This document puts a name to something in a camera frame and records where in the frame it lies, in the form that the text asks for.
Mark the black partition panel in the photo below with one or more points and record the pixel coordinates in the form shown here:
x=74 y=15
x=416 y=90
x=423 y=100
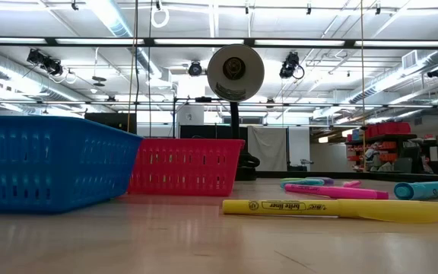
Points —
x=211 y=131
x=108 y=122

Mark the silver ventilation duct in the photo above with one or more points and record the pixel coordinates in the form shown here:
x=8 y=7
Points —
x=116 y=26
x=13 y=74
x=394 y=81

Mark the teal highlighter marker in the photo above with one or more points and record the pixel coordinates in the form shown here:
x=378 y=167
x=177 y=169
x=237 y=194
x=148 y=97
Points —
x=302 y=183

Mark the black desk lamp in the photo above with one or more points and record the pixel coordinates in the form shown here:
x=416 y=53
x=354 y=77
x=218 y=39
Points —
x=235 y=72

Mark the green highlighter marker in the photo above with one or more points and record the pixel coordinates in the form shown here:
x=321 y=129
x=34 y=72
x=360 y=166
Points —
x=293 y=179

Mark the red plastic basket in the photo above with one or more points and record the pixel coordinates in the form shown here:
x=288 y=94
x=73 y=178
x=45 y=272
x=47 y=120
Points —
x=185 y=167

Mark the white hanging cloth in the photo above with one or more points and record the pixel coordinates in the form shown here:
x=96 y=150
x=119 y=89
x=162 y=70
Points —
x=268 y=148

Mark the blue plastic basket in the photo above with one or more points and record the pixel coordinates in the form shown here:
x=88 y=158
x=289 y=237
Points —
x=51 y=163

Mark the shelf with red bins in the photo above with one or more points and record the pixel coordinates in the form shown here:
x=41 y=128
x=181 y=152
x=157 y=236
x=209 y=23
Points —
x=388 y=128

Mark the black aluminium rig frame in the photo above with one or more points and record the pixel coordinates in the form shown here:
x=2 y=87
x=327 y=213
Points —
x=249 y=42

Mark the yellow highlighter marker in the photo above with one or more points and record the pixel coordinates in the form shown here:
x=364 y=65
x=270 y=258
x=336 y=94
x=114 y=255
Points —
x=356 y=210

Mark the blue highlighter marker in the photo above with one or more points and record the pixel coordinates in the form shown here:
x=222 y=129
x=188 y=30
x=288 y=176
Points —
x=428 y=189

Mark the pink highlighter marker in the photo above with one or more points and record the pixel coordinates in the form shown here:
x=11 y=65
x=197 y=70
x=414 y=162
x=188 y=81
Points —
x=352 y=183
x=337 y=191

